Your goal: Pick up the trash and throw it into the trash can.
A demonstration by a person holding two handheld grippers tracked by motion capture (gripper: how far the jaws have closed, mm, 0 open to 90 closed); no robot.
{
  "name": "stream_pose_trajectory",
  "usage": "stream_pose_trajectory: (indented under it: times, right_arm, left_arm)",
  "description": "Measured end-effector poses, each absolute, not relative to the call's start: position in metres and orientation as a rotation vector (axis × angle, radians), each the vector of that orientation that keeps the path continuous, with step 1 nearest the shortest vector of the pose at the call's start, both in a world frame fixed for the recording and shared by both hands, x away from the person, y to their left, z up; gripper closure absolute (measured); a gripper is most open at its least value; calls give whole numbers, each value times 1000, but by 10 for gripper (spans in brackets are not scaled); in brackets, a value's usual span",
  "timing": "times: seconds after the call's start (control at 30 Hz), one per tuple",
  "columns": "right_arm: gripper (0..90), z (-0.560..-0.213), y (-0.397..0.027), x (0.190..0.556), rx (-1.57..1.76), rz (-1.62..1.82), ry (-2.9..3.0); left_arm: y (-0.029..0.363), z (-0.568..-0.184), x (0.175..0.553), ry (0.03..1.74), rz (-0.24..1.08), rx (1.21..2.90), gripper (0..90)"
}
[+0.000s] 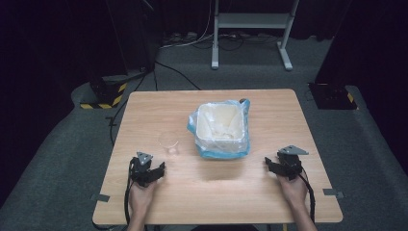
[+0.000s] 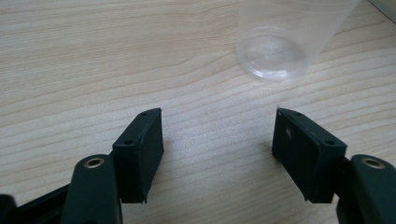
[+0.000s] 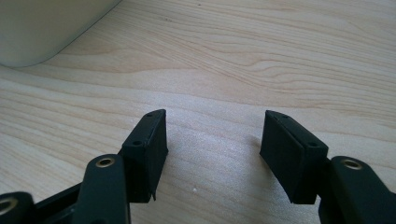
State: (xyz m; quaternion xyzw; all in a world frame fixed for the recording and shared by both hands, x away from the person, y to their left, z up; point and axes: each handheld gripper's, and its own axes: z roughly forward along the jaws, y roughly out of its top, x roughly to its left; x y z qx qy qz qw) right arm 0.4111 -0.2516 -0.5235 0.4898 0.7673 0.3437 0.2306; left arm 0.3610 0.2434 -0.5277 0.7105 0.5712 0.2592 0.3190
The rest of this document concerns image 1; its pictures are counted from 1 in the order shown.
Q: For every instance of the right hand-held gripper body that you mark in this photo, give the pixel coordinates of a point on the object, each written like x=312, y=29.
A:
x=290, y=163

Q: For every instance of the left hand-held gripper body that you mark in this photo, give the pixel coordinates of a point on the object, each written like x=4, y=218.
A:
x=141, y=170

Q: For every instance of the clear plastic cup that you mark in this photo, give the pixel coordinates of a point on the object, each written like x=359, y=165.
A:
x=169, y=142

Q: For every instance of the white trash bin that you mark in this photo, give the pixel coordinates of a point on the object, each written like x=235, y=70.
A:
x=220, y=123

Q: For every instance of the person's right hand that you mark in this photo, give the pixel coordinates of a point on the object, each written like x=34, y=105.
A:
x=293, y=191

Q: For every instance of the person's left hand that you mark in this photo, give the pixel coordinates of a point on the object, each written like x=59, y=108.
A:
x=140, y=199

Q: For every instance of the wooden table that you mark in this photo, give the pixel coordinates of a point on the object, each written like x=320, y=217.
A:
x=256, y=192

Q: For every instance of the grey tape piece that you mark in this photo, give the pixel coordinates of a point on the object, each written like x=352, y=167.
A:
x=100, y=197
x=333, y=192

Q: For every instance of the clear blue plastic bag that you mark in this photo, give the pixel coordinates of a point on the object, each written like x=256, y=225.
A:
x=221, y=153

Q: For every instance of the black striped stand base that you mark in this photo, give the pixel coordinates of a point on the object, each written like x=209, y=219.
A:
x=332, y=96
x=106, y=94

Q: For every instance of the black stand column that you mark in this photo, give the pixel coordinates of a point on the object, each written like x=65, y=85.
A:
x=134, y=35

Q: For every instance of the white metal stand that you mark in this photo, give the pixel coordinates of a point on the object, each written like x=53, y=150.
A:
x=253, y=20

